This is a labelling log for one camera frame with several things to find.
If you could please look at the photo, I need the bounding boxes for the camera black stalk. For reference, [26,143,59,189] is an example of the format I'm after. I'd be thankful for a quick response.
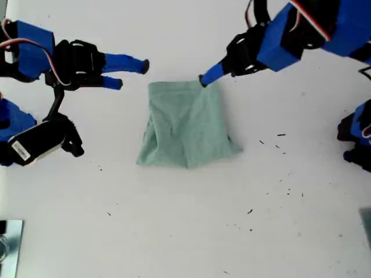
[42,85,85,159]

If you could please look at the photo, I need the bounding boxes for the green t-shirt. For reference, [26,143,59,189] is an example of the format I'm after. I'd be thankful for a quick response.
[136,81,243,171]

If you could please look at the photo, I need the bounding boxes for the gripper red white wire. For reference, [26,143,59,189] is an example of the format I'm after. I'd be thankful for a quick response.
[244,0,256,30]
[0,37,72,87]

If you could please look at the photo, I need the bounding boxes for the steel plate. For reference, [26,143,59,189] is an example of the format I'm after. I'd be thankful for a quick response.
[0,219,26,278]

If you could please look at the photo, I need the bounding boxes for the arm red white wire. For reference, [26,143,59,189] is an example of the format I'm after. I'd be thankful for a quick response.
[290,0,333,41]

